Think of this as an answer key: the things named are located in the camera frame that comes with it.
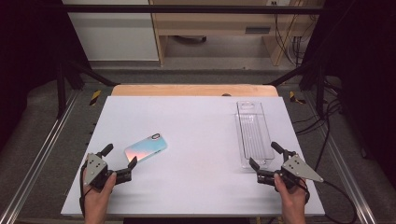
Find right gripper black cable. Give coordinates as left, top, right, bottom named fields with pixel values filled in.
left=297, top=178, right=311, bottom=204

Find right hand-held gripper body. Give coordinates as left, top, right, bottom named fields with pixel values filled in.
left=256, top=150, right=325, bottom=190

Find aluminium floor rail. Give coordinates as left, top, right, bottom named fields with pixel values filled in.
left=303, top=92, right=378, bottom=224
left=0, top=90, right=79, bottom=224

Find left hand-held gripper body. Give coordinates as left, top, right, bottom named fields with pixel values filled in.
left=82, top=152, right=134, bottom=192

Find white cabinet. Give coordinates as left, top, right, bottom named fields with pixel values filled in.
left=62, top=0, right=161, bottom=62

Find iridescent phone case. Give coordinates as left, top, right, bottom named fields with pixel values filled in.
left=124, top=133, right=168, bottom=163

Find black metal stand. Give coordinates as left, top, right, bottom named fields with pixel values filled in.
left=55, top=60, right=120, bottom=119
left=264, top=59, right=327, bottom=119

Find black floor cables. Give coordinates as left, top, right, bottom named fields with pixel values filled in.
left=292, top=78, right=344, bottom=136

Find light wooden desk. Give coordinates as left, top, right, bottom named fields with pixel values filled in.
left=148, top=0, right=325, bottom=67

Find bundle of hanging cables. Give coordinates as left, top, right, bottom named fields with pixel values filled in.
left=273, top=12, right=317, bottom=67

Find long black floor cable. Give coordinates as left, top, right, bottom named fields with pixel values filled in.
left=312, top=102, right=359, bottom=224

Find black horizontal bar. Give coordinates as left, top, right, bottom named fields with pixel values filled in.
left=62, top=4, right=325, bottom=15

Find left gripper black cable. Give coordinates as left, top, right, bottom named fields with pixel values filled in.
left=78, top=161, right=90, bottom=218

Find person's right hand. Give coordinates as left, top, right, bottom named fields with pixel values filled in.
left=274, top=172, right=309, bottom=209

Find black curtain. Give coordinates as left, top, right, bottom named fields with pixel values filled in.
left=0, top=0, right=92, bottom=152
left=306, top=0, right=396, bottom=188

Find person's left hand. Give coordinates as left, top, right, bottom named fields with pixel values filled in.
left=82, top=169, right=118, bottom=206

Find clear plastic packaging box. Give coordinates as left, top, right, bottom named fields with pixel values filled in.
left=233, top=100, right=276, bottom=171

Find wooden table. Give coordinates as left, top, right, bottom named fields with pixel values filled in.
left=110, top=83, right=279, bottom=98

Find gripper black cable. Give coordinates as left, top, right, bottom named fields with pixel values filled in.
left=297, top=178, right=311, bottom=204
left=78, top=161, right=90, bottom=218

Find yellow black tape piece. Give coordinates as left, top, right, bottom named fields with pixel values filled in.
left=289, top=91, right=307, bottom=105
left=89, top=90, right=103, bottom=106

